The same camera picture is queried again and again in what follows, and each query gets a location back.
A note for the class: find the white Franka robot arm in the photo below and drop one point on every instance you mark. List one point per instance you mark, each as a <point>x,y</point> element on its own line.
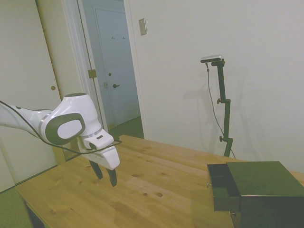
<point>71,111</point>

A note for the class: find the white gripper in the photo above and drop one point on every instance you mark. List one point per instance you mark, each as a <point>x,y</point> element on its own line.
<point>104,156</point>

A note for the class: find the metal wall switch plate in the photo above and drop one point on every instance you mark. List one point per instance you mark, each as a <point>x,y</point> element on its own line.
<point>142,26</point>

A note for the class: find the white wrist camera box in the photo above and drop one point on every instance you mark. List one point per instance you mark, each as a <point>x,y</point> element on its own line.
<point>97,140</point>

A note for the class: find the black metal drawer cabinet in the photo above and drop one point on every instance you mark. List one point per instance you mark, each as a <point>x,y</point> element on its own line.
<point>268,190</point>

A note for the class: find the white open door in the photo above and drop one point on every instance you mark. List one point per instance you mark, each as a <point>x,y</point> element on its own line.
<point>93,78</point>

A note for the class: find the white sliding closet door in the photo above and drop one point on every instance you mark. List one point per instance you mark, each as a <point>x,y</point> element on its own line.
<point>26,78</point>

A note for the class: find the white hallway door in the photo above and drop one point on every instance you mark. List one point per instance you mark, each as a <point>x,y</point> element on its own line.
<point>109,66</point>

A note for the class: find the brass door hinge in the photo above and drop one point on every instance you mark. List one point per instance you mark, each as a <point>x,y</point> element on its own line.
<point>92,73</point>

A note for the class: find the black open drawer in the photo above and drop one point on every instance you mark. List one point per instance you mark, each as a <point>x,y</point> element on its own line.
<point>222,187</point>

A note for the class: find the grey exterior camera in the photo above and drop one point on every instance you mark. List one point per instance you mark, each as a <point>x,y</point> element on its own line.
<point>211,59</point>

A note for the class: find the black camera stand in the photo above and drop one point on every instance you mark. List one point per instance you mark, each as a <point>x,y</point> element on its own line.
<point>224,104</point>

